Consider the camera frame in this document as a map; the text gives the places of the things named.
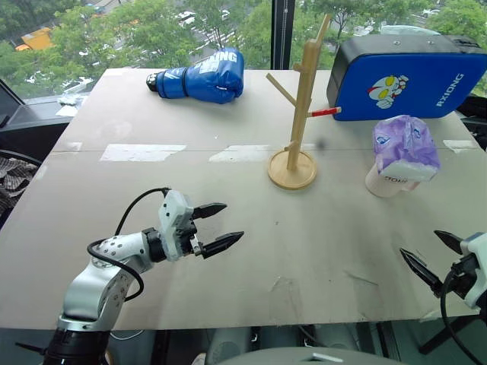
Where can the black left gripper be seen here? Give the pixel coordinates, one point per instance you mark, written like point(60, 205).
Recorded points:
point(190, 237)

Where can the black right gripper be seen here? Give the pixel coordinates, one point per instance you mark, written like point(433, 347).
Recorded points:
point(464, 275)

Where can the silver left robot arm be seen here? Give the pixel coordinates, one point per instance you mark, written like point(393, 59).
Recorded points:
point(114, 247)

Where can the wooden mug tree stand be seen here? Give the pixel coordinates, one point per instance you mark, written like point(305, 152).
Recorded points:
point(300, 114)

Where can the medium white tape patch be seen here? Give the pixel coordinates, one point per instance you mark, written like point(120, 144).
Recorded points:
point(237, 153)

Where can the large white tape patch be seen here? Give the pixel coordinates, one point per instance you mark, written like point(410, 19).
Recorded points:
point(141, 153)

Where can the small white tape patch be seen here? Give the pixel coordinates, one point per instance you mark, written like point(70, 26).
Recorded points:
point(459, 145)

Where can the purple tissue pack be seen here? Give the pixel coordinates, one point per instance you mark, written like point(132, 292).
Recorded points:
point(403, 144)

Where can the black bag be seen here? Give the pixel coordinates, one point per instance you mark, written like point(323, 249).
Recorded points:
point(475, 121)

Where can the blue boxing glove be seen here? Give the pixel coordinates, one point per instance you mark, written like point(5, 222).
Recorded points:
point(205, 81)

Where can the red white marker tape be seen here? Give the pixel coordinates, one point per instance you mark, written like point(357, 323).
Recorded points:
point(323, 112)

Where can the blue black boxing pad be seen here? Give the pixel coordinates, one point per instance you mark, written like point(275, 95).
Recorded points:
point(411, 83)

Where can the crumpled white paper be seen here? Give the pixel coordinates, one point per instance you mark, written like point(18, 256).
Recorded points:
point(70, 102)

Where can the checked cloth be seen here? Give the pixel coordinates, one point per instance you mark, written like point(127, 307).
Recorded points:
point(15, 182)

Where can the dark grey side desk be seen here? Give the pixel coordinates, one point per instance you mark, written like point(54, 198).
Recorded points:
point(30, 121)

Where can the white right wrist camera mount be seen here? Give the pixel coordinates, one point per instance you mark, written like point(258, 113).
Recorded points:
point(478, 247)

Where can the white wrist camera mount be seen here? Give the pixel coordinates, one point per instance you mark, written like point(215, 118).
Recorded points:
point(173, 220)
point(478, 247)

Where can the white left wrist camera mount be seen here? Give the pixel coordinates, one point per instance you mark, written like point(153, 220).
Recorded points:
point(173, 220)

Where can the black table leg frame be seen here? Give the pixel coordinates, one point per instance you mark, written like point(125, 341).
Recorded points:
point(449, 334)

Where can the black window frame post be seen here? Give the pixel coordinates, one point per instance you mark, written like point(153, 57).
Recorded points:
point(283, 34)

